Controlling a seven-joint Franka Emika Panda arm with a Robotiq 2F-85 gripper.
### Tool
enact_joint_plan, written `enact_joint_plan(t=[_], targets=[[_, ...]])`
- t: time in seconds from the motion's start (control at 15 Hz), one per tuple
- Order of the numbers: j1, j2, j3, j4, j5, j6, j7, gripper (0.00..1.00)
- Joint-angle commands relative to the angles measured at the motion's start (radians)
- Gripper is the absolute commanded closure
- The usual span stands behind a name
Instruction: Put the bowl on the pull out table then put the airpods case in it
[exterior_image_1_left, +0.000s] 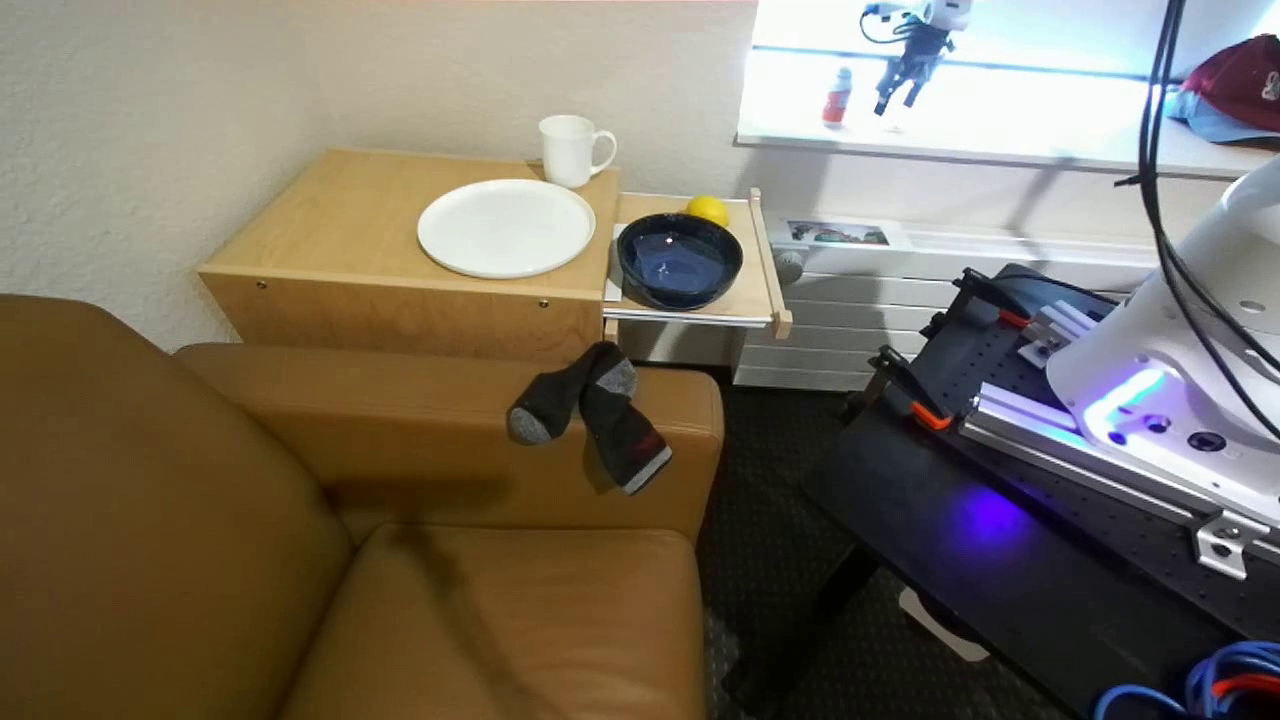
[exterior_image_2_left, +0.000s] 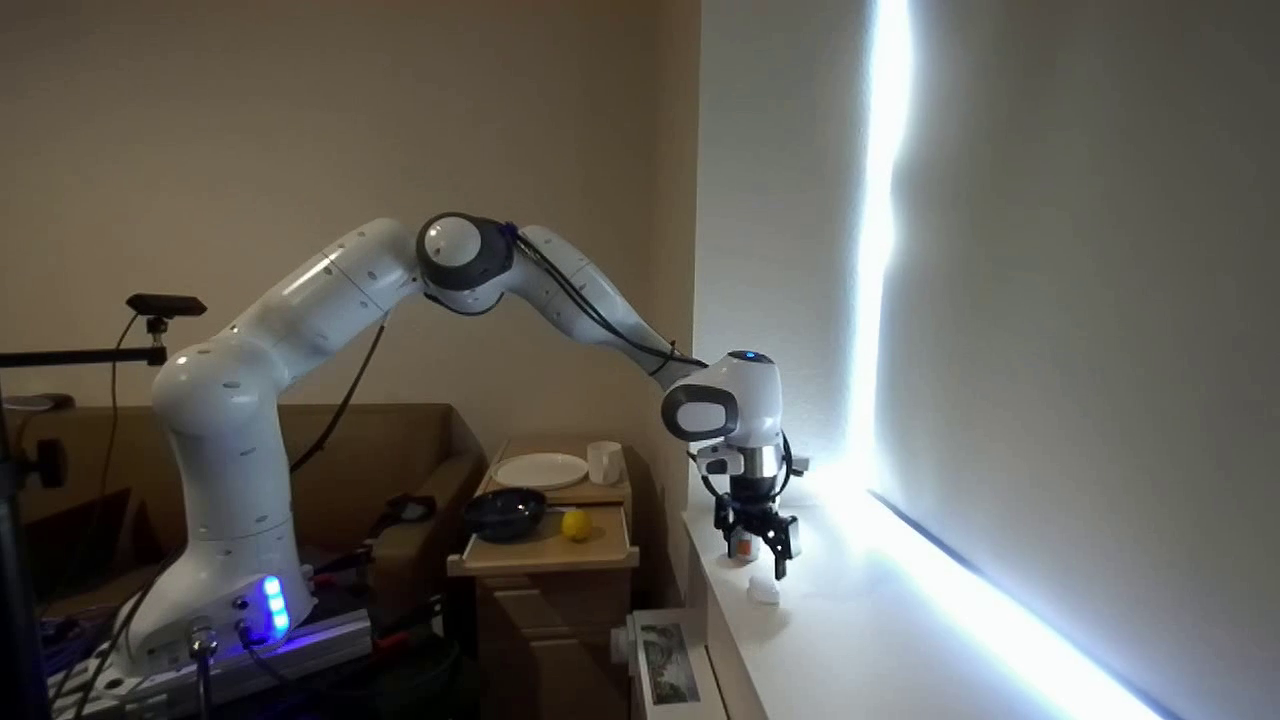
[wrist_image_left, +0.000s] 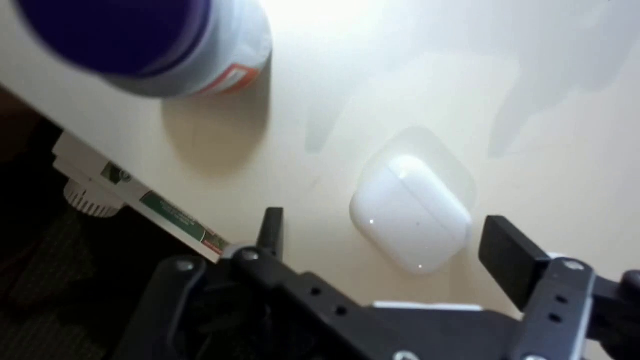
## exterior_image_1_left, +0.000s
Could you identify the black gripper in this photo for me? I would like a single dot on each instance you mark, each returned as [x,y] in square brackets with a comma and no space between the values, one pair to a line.
[924,46]

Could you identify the dark blue bowl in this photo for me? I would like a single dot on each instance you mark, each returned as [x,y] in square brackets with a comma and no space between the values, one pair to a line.
[676,266]

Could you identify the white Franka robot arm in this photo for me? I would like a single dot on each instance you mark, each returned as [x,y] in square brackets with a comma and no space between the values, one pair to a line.
[1200,344]

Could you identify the wooden pull out table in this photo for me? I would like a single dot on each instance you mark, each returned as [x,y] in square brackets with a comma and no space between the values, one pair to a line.
[762,266]

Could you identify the white window sill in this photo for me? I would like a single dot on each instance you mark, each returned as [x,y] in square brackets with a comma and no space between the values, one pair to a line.
[1040,127]

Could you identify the yellow lemon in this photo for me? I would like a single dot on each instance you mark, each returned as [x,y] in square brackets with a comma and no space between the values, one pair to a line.
[710,208]

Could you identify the white mug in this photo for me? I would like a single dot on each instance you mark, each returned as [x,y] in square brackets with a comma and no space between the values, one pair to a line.
[568,150]

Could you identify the red cap hat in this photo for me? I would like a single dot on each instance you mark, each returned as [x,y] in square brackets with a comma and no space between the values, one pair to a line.
[1242,84]

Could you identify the white round plate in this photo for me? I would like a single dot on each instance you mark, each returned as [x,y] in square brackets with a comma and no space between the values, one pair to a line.
[507,229]

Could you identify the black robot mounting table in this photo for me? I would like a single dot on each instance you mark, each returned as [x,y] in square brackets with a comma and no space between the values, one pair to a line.
[1015,585]

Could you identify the white scrap on floor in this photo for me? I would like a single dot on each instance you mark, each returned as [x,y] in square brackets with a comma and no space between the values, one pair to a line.
[943,625]

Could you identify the light wooden side cabinet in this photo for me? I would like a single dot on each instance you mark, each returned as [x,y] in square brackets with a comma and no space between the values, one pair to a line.
[333,266]

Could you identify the white wall heater unit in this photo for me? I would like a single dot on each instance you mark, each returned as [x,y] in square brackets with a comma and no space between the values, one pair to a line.
[932,282]

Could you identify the aluminium profile rail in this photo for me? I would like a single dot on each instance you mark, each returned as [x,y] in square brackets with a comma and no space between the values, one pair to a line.
[1107,474]

